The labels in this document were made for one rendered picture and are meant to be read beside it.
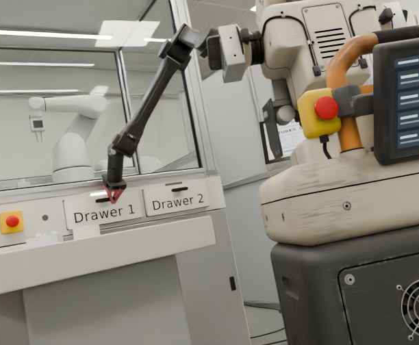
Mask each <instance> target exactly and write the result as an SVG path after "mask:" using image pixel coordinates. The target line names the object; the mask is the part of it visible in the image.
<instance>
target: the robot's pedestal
mask: <svg viewBox="0 0 419 345"><path fill-rule="evenodd" d="M215 244H216V239H215V235H214V228H213V224H212V217H211V216H203V217H199V218H191V219H187V220H180V221H176V222H169V223H164V224H160V225H153V226H149V227H142V228H137V229H130V230H126V231H119V232H115V233H107V234H103V235H96V236H92V237H87V238H80V239H76V240H69V241H65V242H58V243H53V244H46V245H42V246H35V247H30V248H23V249H19V250H15V251H8V252H3V253H0V345H191V341H190V334H189V329H188V322H187V318H186V311H185V306H184V301H183V294H182V290H181V283H180V278H179V271H178V267H177V260H176V256H175V254H177V253H183V252H186V251H192V250H195V249H199V248H204V247H208V246H213V245H215Z"/></svg>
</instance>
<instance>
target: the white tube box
mask: <svg viewBox="0 0 419 345"><path fill-rule="evenodd" d="M58 242H63V237H62V234H53V235H46V236H42V237H38V238H31V239H26V245H27V248H30V247H35V246H42V245H46V244H53V243H58Z"/></svg>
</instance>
